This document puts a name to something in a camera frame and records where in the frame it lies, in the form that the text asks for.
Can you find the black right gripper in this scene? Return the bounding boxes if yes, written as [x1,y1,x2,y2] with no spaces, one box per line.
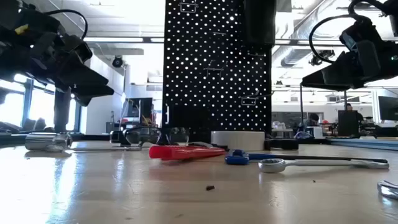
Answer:
[301,18,398,91]

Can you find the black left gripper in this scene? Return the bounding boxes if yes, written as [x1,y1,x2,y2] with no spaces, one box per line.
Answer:
[0,30,115,107]

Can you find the red utility knife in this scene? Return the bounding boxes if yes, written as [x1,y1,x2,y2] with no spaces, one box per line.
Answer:
[149,144,227,161]

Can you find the white tape roll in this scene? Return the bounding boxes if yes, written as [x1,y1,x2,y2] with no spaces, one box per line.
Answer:
[210,130,266,152]

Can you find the blue T-handle hex key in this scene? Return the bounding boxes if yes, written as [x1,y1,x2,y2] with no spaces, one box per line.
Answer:
[224,149,389,166]

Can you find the blue board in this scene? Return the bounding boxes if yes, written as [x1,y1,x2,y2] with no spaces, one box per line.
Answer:
[325,138,398,152]

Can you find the person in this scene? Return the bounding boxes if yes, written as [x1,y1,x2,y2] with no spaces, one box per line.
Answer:
[344,103,364,124]
[306,113,321,131]

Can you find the black ceiling spotlight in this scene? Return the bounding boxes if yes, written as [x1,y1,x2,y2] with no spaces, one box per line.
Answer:
[308,49,336,67]

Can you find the dark building column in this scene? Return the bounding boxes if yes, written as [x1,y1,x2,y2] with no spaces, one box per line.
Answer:
[53,86,73,134]

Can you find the small black perforated panel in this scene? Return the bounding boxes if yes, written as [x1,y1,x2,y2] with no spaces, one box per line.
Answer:
[337,109,360,137]

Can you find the long ceiling light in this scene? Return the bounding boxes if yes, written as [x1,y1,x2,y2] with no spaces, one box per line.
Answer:
[275,39,343,46]
[83,36,165,44]

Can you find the white box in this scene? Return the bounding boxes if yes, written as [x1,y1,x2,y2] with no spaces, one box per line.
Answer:
[306,126,324,139]

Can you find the black computer monitor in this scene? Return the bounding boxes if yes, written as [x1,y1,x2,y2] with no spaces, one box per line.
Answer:
[124,96,154,119]
[377,95,398,122]

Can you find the clear safety glasses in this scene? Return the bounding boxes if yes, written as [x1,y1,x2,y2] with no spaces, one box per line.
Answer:
[123,125,191,147]

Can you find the black perforated pegboard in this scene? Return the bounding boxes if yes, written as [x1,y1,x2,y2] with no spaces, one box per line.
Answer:
[162,0,274,139]

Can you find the small black pegboard shelf bin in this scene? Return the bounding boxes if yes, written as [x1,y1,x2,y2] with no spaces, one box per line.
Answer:
[167,104,212,139]

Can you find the black ceiling camera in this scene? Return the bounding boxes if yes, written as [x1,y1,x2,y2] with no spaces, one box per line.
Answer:
[111,55,126,68]

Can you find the black metal stand frame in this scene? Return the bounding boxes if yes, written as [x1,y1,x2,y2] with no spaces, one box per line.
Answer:
[298,83,348,135]

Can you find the silver ceiling air duct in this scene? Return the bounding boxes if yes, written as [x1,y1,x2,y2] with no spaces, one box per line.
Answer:
[279,46,312,68]

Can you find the black aluminium table frame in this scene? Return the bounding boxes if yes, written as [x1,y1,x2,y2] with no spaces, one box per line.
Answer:
[0,133,330,146]

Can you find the double-prong wire pegboard hook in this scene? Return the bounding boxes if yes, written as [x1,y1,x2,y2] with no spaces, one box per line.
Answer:
[239,90,274,107]
[179,2,199,14]

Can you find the wire pegboard tool bracket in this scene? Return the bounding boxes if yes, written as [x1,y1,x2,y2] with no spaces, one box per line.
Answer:
[203,59,225,78]

